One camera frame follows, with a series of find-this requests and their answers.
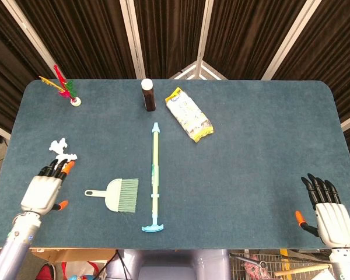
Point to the light green hand broom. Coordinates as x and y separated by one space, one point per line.
118 195

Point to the grey robot torso base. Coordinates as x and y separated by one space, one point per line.
169 264

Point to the right robot hand orange thumb tip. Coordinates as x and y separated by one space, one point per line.
335 224

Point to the brown cardboard box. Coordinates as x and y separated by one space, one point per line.
73 254

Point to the red white bag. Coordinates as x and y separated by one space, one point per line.
81 268

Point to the dark brown curtain panel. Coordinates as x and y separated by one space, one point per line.
245 38
332 49
6 73
169 35
84 38

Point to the red patterned packet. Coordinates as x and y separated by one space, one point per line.
252 268

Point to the yellow white snack packet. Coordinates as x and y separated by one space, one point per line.
188 112

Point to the blue felt table mat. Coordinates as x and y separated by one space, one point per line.
251 175

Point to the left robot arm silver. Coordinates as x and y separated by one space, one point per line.
16 245

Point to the red black shoe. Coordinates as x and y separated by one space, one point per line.
46 273

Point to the white screen frame post with base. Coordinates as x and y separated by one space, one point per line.
202 43

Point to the brown bottle white cap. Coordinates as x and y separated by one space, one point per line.
149 97

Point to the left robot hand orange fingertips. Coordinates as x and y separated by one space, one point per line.
42 192

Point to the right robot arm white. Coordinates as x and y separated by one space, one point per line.
344 264

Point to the small white paper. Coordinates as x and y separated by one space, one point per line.
58 145

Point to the wooden stick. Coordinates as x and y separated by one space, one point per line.
303 270

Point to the colourful feather shuttlecock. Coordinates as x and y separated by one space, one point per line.
67 90

